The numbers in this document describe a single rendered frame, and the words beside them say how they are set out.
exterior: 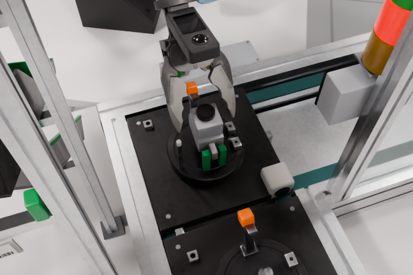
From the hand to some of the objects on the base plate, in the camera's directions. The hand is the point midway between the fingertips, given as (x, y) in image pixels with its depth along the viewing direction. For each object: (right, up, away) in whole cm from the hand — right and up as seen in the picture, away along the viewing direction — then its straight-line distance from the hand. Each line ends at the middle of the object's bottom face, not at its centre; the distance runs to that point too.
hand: (206, 120), depth 73 cm
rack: (-30, -31, +4) cm, 44 cm away
